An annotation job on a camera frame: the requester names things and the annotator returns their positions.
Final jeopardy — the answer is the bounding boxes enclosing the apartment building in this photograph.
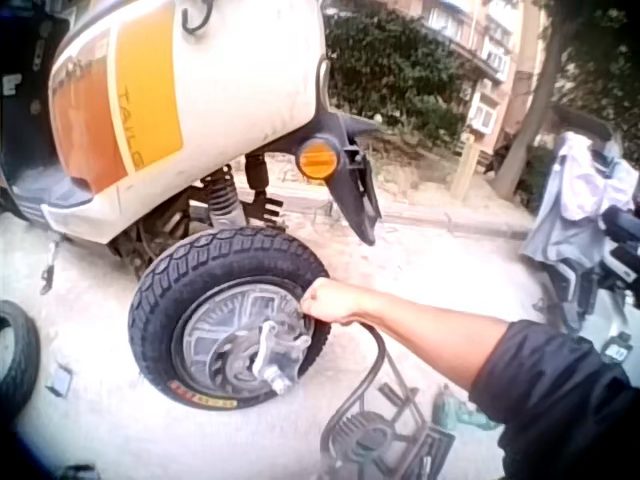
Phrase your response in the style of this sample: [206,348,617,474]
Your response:
[414,0,551,154]

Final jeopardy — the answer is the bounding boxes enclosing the scooter under grey cover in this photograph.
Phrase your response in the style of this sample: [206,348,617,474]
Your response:
[519,104,640,366]

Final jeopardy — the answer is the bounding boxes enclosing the rear shock absorber spring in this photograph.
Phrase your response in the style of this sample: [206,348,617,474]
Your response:
[199,164,249,231]

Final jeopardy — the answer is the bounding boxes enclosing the green tool on ground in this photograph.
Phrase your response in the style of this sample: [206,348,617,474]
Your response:
[432,383,501,434]

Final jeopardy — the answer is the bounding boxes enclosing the loose black tyre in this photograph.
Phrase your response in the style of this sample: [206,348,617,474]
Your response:
[0,299,42,422]

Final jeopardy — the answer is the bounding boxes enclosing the black curled hook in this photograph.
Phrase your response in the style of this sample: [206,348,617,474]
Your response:
[179,0,216,37]

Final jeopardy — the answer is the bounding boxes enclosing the black air compressor pump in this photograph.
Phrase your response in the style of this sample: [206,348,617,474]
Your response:
[319,349,457,480]

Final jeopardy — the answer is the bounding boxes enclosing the tree trunk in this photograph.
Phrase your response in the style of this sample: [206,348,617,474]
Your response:
[492,0,579,202]

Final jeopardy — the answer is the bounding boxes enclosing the wooden post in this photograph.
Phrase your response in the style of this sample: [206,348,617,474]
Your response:
[452,132,482,200]

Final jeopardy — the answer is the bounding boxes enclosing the white and orange scooter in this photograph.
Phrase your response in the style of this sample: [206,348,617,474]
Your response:
[0,0,384,297]

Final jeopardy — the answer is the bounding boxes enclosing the scooter rear wheel black tyre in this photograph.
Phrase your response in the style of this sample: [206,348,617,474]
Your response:
[127,225,332,412]

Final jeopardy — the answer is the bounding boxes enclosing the small grey box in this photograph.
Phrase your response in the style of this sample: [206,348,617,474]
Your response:
[45,364,74,399]

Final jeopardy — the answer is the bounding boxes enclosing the black air hose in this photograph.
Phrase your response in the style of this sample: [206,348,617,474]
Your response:
[319,319,387,454]

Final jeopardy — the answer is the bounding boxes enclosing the green hedge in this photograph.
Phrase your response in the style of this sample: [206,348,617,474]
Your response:
[323,7,472,147]

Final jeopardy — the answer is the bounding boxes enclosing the person's right hand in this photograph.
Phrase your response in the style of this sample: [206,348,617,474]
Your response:
[298,276,374,327]

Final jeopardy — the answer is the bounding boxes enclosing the round orange reflector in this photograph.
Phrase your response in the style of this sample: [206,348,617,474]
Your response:
[295,137,344,182]

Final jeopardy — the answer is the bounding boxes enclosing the black rear mudguard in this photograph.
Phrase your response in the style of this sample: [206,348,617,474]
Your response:
[313,109,384,248]

